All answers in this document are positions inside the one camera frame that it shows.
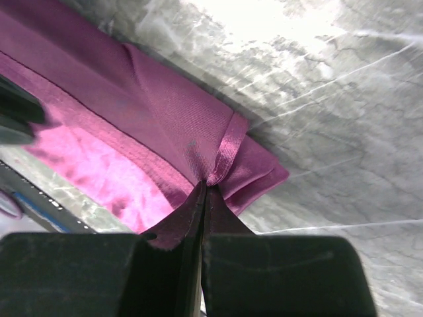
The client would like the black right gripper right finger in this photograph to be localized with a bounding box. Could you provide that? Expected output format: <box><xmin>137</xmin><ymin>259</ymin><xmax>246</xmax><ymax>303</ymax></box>
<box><xmin>201</xmin><ymin>188</ymin><xmax>377</xmax><ymax>317</ymax></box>

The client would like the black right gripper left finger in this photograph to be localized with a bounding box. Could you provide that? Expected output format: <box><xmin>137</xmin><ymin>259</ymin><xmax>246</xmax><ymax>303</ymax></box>
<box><xmin>1</xmin><ymin>183</ymin><xmax>207</xmax><ymax>316</ymax></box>

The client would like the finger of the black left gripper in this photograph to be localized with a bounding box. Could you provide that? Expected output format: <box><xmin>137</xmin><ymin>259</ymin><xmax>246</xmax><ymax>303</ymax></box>
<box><xmin>1</xmin><ymin>76</ymin><xmax>46</xmax><ymax>145</ymax></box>

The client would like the purple cloth napkin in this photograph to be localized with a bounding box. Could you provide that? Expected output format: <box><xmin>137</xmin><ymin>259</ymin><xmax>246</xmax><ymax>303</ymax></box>
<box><xmin>1</xmin><ymin>0</ymin><xmax>289</xmax><ymax>233</ymax></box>

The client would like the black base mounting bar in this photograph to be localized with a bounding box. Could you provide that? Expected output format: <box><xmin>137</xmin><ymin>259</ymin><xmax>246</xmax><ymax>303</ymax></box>
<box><xmin>1</xmin><ymin>162</ymin><xmax>95</xmax><ymax>234</ymax></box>

